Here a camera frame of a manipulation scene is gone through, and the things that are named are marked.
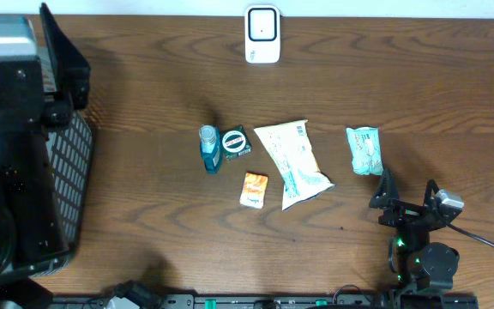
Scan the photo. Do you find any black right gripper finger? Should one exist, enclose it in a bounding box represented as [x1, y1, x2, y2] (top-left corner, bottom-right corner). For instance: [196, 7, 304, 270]
[423, 179, 440, 206]
[369, 168, 400, 209]

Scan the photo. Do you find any light green snack packet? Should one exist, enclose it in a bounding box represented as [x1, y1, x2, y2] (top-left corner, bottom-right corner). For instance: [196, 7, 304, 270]
[346, 127, 383, 176]

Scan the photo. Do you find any white and yellow snack bag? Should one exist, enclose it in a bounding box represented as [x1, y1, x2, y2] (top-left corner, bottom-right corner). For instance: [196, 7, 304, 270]
[254, 119, 335, 211]

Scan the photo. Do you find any small orange white box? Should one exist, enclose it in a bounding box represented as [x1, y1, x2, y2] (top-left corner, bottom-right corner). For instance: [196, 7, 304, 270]
[239, 173, 268, 209]

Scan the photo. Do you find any teal bottle with clear cap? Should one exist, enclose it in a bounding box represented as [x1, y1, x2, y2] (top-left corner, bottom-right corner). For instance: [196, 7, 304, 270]
[199, 124, 222, 174]

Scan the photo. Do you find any green box with round label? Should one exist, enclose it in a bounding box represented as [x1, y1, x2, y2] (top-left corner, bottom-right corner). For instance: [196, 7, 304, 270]
[220, 125, 252, 161]

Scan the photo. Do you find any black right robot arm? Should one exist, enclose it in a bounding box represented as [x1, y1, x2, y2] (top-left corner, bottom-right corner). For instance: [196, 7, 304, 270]
[369, 168, 465, 306]

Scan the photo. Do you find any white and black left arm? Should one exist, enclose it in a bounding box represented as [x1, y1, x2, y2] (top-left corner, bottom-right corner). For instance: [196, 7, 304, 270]
[0, 4, 161, 308]

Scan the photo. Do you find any white barcode scanner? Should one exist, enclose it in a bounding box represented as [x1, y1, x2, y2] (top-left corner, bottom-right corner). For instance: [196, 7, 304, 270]
[244, 4, 281, 64]

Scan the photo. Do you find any dark grey plastic basket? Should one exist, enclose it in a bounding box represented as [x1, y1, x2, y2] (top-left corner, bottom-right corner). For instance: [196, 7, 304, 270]
[36, 46, 95, 278]

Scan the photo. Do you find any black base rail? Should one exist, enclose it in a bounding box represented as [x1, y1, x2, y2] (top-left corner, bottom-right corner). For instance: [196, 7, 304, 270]
[48, 294, 479, 309]

